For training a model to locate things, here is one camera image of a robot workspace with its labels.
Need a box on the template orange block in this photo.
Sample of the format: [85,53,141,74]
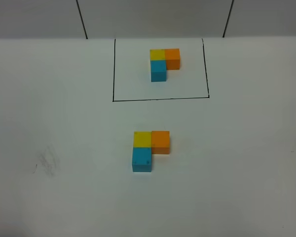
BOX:
[165,48,181,70]

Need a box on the template blue block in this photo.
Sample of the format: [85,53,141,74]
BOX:
[150,60,167,82]

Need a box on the template yellow block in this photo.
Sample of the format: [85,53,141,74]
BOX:
[149,49,165,61]

